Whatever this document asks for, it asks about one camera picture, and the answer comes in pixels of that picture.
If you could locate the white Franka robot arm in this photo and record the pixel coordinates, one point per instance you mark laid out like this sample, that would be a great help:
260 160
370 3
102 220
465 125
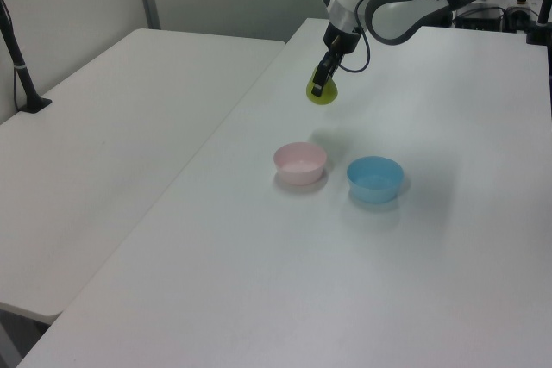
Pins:
401 14

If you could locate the black camera stand pole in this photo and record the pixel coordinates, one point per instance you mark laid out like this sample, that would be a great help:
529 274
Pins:
541 14

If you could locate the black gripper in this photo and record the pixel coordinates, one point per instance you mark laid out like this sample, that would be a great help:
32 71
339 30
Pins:
340 40

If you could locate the white side table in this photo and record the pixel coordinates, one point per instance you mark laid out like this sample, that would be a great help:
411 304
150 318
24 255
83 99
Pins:
108 148

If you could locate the black equipment box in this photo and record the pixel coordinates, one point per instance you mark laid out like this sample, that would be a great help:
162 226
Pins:
478 19

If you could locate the blue plastic bowl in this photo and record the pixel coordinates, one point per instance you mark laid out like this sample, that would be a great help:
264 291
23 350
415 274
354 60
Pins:
374 178

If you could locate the grey device with orange part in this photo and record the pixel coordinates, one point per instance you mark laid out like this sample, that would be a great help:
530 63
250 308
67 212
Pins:
519 8

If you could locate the green pear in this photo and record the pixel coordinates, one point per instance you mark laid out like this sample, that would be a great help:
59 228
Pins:
328 96

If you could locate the pink plastic bowl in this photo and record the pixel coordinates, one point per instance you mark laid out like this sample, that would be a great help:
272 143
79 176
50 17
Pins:
299 165

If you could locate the black pole with clamp base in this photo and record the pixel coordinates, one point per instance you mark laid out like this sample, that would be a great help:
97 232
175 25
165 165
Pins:
23 79

